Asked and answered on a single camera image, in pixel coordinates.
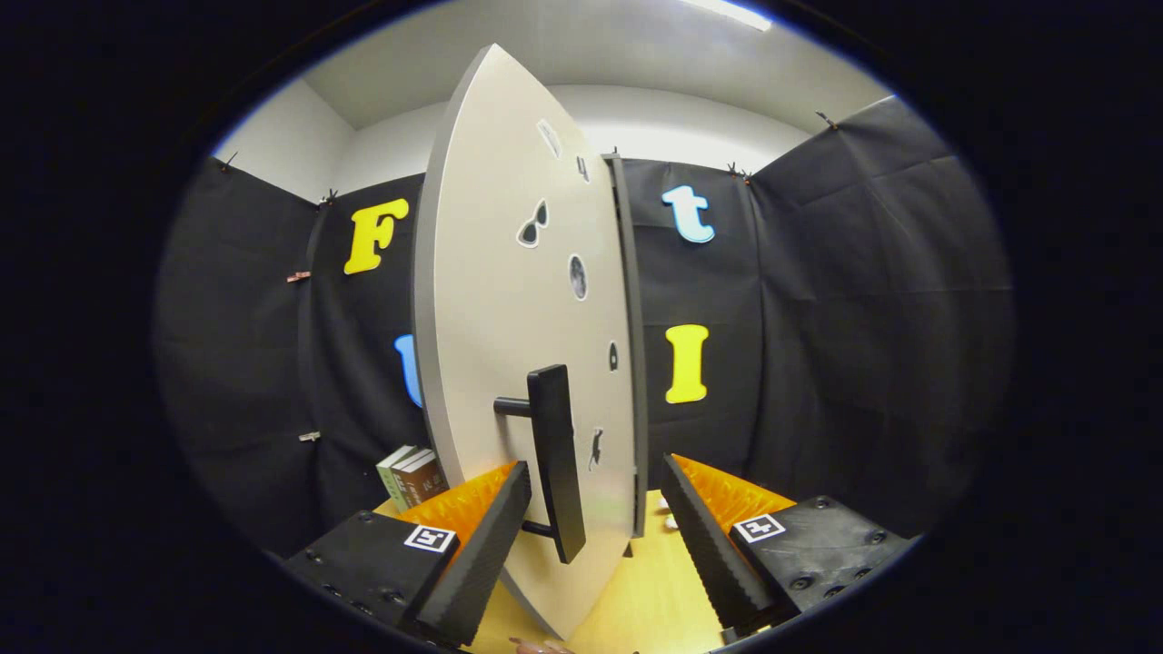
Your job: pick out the dark grey cabinet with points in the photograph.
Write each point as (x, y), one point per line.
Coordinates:
(636, 363)

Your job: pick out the small white plastic object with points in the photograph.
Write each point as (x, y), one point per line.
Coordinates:
(671, 522)

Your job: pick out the long ceiling light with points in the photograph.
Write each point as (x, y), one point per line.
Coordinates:
(731, 14)

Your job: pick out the beige cabinet door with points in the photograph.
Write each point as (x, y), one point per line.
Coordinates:
(491, 318)

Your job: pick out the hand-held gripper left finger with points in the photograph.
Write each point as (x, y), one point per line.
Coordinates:
(482, 563)

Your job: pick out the brown book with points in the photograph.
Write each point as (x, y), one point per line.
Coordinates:
(422, 481)

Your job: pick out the black backdrop cloth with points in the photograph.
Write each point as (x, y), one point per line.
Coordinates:
(863, 318)

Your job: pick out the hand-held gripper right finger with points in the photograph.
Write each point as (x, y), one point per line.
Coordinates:
(709, 554)

